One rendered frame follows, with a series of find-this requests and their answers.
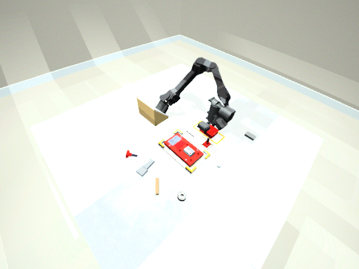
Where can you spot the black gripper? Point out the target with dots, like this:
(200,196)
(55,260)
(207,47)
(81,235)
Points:
(205,126)

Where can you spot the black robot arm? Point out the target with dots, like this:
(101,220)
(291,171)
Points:
(201,65)

